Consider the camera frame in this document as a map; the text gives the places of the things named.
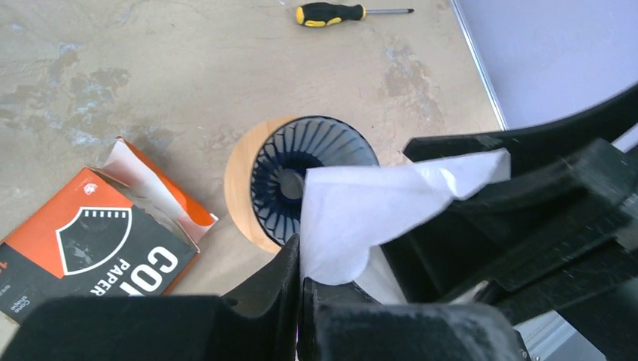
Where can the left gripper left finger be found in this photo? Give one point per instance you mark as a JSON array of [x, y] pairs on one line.
[[257, 320]]

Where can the yellow black screwdriver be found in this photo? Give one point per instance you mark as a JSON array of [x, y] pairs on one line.
[[323, 14]]

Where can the coffee paper filter box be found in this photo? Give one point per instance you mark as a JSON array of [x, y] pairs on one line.
[[124, 229]]

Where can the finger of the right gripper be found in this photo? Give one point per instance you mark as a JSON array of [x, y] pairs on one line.
[[537, 146], [440, 259]]

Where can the white paper coffee filter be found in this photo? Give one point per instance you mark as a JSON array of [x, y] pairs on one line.
[[348, 212]]

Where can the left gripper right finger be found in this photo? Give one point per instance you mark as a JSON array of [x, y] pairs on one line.
[[345, 323]]

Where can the wooden ring dripper holder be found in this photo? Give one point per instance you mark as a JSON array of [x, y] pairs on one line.
[[237, 182]]

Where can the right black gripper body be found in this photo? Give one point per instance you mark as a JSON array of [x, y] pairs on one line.
[[561, 234]]

